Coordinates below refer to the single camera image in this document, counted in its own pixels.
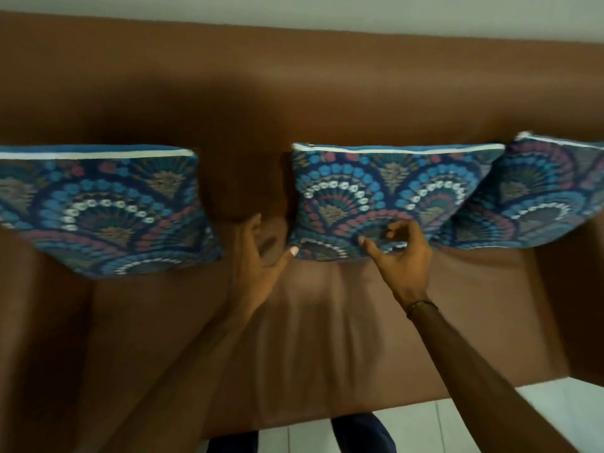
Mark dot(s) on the person's left hand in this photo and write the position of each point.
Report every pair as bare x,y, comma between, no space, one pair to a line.
252,278

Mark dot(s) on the person's right forearm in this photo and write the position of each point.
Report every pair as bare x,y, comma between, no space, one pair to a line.
481,382

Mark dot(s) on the person's left leg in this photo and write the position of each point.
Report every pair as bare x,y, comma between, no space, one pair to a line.
233,442

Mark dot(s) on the blue fan-patterned cushion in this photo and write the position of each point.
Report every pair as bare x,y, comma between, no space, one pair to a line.
358,183
528,198
104,207

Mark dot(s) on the person's right leg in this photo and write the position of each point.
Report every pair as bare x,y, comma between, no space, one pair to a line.
361,436

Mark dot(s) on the brown fabric sofa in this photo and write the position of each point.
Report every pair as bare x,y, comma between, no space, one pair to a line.
330,89

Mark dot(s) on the person's right thumb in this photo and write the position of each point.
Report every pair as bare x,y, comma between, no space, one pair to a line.
373,252

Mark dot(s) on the person's leg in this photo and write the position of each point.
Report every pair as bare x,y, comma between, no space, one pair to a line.
361,436
233,442

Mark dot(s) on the person's left thumb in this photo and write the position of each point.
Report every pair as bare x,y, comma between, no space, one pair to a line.
283,266

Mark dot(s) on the person's left forearm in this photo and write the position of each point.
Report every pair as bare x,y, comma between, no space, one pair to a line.
179,386

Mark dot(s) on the person's right hand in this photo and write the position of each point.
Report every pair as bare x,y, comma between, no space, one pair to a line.
406,268

